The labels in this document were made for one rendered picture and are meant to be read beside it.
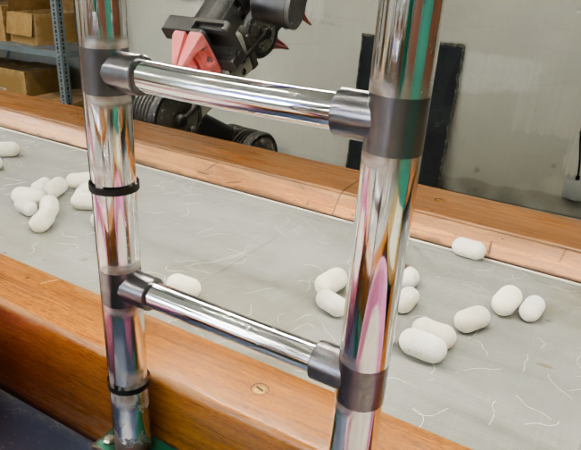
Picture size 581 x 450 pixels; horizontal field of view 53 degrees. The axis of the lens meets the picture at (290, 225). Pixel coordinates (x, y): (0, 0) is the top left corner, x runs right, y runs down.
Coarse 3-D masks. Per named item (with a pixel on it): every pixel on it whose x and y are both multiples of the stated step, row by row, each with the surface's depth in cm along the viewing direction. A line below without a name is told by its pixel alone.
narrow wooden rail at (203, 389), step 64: (0, 256) 50; (0, 320) 45; (64, 320) 42; (0, 384) 48; (64, 384) 43; (192, 384) 37; (256, 384) 37; (192, 448) 38; (256, 448) 35; (320, 448) 33; (384, 448) 33; (448, 448) 33
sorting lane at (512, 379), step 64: (0, 128) 94; (0, 192) 70; (64, 192) 71; (192, 192) 73; (64, 256) 56; (192, 256) 58; (256, 256) 58; (320, 256) 59; (448, 256) 61; (320, 320) 49; (448, 320) 50; (512, 320) 50; (576, 320) 51; (320, 384) 41; (448, 384) 42; (512, 384) 42; (576, 384) 43; (512, 448) 37; (576, 448) 37
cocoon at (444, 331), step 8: (416, 320) 46; (424, 320) 46; (432, 320) 46; (416, 328) 46; (424, 328) 45; (432, 328) 45; (440, 328) 45; (448, 328) 45; (440, 336) 45; (448, 336) 45; (448, 344) 45
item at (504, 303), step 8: (504, 288) 51; (512, 288) 51; (496, 296) 50; (504, 296) 50; (512, 296) 50; (520, 296) 51; (496, 304) 50; (504, 304) 50; (512, 304) 50; (496, 312) 51; (504, 312) 50; (512, 312) 50
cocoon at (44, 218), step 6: (42, 210) 61; (48, 210) 61; (36, 216) 60; (42, 216) 60; (48, 216) 61; (54, 216) 62; (30, 222) 60; (36, 222) 59; (42, 222) 60; (48, 222) 60; (36, 228) 60; (42, 228) 60; (48, 228) 61
